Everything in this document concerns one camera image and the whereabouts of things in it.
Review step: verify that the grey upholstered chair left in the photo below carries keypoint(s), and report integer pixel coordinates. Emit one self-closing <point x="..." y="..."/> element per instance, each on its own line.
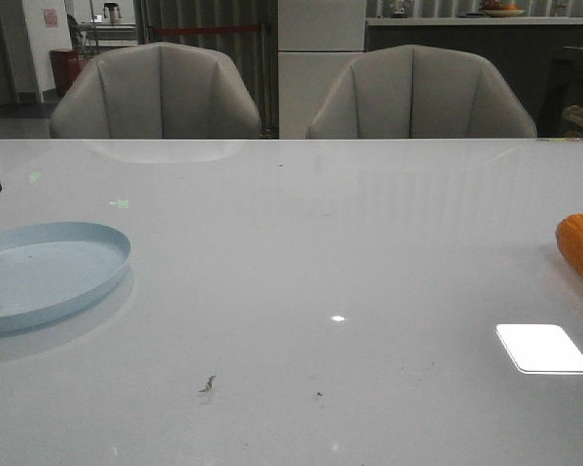
<point x="157" y="91"/>

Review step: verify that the grey long counter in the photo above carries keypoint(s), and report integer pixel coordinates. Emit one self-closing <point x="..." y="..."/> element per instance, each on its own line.
<point x="541" y="58"/>

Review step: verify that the bowl of oranges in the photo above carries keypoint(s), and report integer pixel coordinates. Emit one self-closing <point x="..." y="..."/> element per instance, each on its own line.
<point x="498" y="8"/>

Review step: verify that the red barrier belt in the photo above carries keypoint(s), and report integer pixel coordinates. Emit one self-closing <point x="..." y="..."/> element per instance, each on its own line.
<point x="211" y="30"/>

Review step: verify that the pink wall notice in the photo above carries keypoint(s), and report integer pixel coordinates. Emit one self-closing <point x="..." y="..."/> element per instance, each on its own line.
<point x="50" y="18"/>

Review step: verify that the light blue round plate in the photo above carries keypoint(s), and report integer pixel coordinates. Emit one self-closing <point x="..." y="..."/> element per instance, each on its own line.
<point x="49" y="271"/>

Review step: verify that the white cabinet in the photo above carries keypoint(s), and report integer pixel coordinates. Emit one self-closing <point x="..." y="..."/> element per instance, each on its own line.
<point x="315" y="38"/>

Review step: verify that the grey upholstered chair right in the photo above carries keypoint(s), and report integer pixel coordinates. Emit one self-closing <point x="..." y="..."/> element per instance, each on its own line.
<point x="419" y="92"/>

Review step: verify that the red bin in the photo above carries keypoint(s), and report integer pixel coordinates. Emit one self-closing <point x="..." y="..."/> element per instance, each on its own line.
<point x="66" y="67"/>

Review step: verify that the grey upholstered chair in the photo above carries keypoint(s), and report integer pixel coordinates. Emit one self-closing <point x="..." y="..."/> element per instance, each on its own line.
<point x="419" y="92"/>
<point x="157" y="91"/>

